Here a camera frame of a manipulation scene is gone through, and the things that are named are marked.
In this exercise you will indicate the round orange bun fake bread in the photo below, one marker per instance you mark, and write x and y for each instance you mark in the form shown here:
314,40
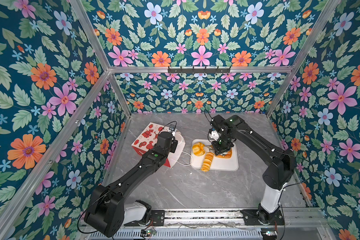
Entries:
198,149

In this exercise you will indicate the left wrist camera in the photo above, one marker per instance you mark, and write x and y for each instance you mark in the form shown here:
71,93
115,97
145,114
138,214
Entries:
172,129

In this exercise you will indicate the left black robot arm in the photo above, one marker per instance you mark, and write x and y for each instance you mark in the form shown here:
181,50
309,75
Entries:
107,211

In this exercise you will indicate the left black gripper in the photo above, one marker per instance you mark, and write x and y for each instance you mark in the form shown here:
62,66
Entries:
174,144

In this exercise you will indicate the brown croissant fake bread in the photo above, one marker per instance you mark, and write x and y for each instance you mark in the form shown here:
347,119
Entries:
226,155

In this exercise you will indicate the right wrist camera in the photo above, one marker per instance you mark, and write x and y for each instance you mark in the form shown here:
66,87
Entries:
214,134

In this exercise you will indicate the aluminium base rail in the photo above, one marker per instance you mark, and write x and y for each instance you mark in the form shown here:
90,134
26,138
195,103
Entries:
294,217

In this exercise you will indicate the white rectangular tray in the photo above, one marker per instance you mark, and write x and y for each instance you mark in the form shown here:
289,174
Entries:
218,164

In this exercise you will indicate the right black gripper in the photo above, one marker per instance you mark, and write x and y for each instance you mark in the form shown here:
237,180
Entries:
217,150

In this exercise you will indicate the black hook rack bar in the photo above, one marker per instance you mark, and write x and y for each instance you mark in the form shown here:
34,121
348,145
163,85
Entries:
199,70

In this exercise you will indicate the long twisted fake bread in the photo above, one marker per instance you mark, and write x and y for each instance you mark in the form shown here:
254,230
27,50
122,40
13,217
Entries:
207,161

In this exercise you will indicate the metal tongs white tips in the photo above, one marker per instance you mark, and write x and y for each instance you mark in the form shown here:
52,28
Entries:
211,149

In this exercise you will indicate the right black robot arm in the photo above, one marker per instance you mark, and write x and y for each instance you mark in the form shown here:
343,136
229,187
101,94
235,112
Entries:
280,163

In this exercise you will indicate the white slotted cable duct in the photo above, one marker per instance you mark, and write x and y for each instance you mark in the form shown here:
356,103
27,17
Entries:
181,234

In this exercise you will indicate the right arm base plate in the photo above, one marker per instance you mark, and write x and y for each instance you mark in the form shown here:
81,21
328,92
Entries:
254,217

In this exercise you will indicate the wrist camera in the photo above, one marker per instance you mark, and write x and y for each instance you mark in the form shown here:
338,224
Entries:
172,129
214,134

